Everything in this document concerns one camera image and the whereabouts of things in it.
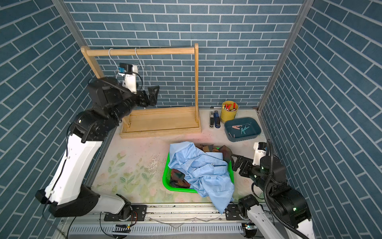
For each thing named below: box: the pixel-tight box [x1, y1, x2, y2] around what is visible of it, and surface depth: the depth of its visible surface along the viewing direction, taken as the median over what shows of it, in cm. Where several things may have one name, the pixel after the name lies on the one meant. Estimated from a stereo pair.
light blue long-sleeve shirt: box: [168, 140, 235, 215], surface depth 76 cm
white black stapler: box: [208, 111, 215, 129], surface depth 111 cm
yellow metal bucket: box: [220, 100, 239, 124], surface depth 109 cm
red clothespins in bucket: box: [222, 102, 237, 112], surface depth 107 cm
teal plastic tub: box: [224, 117, 262, 142], surface depth 110 cm
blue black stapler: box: [213, 110, 221, 128], surface depth 113 cm
